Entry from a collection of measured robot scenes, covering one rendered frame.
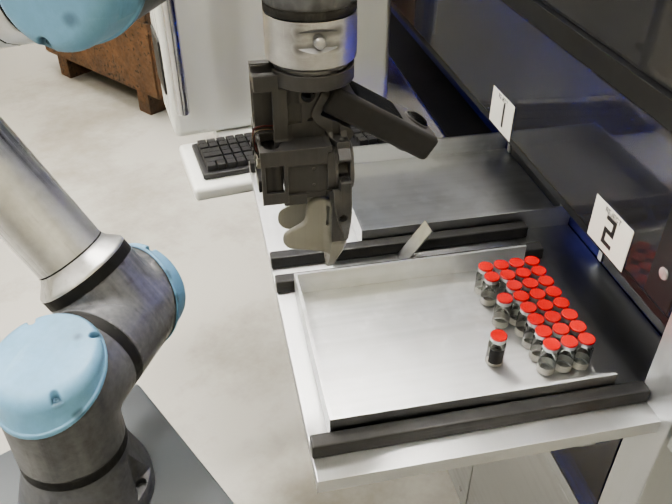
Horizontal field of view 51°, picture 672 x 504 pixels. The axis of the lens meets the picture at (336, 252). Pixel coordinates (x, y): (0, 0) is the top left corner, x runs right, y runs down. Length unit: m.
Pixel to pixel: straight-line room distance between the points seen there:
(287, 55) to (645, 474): 0.66
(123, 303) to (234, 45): 0.83
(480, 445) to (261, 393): 1.29
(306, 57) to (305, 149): 0.08
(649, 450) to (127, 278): 0.64
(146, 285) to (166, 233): 1.87
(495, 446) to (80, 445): 0.44
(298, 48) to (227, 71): 0.98
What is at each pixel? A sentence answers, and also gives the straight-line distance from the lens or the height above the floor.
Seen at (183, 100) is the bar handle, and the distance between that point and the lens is 1.47.
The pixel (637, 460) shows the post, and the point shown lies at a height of 0.80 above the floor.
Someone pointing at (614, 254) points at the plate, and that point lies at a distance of 0.91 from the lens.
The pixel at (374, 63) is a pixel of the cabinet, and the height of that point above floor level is 0.91.
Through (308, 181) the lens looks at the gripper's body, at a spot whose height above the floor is 1.20.
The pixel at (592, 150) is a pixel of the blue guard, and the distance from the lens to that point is 0.94.
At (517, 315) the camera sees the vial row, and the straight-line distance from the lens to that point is 0.94.
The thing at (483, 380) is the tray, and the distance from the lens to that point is 0.88.
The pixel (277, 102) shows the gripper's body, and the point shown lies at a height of 1.27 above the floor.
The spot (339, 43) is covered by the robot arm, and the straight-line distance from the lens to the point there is 0.56.
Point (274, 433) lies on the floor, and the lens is 1.94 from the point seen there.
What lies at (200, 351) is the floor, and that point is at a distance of 2.18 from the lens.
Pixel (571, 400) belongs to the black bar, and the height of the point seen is 0.90.
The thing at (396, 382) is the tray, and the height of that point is 0.88.
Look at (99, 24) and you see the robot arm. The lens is 0.45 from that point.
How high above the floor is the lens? 1.51
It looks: 37 degrees down
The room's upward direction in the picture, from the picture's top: straight up
